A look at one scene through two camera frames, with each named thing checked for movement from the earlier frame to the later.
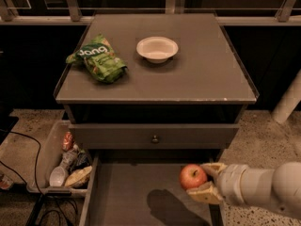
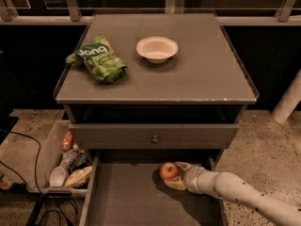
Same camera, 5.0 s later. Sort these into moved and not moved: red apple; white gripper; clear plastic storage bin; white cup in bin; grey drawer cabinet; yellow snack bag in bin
Moved: white gripper; red apple
Not moved: yellow snack bag in bin; grey drawer cabinet; white cup in bin; clear plastic storage bin
